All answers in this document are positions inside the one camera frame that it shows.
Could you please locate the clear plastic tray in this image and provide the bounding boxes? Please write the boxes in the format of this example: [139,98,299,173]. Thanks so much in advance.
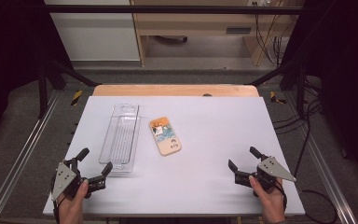
[98,103,142,174]

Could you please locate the bundle of black cables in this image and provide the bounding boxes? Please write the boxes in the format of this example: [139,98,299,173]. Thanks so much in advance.
[254,12,291,68]

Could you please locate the cream printed phone case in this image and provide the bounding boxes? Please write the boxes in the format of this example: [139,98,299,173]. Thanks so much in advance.
[148,116,183,157]

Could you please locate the wooden cabinet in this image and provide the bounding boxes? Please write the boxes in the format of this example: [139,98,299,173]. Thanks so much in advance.
[130,0,306,68]

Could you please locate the black floor cables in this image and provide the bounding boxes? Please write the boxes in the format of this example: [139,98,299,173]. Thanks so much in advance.
[272,77,324,179]

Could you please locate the black metal crossbar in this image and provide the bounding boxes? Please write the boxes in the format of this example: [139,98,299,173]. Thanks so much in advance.
[42,4,306,16]

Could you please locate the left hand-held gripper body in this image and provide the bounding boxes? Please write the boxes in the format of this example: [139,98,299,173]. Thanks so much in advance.
[50,158,107,202]

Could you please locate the black metal stand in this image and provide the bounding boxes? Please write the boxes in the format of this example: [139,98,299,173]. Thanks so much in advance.
[37,58,103,119]
[244,61,308,119]

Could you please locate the white cabinet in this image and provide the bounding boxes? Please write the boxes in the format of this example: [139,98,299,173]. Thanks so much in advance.
[43,0,142,63]

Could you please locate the aluminium rail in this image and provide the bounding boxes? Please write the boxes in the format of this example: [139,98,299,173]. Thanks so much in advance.
[0,89,62,224]
[282,91,358,224]

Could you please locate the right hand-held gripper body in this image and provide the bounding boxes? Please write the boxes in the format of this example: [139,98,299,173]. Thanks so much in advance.
[234,156,297,191]

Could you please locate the person's left hand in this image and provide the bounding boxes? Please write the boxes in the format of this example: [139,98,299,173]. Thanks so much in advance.
[57,179,90,219]

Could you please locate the person's right hand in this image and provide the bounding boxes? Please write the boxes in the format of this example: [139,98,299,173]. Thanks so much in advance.
[248,175,287,223]

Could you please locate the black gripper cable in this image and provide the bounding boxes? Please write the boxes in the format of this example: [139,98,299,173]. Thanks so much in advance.
[278,181,340,224]
[52,200,60,224]

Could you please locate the black curtain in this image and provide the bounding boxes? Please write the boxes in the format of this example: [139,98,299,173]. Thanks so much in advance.
[279,0,358,183]
[0,0,76,152]

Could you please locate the white table board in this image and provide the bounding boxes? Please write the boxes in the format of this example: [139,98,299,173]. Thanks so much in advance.
[42,95,306,217]

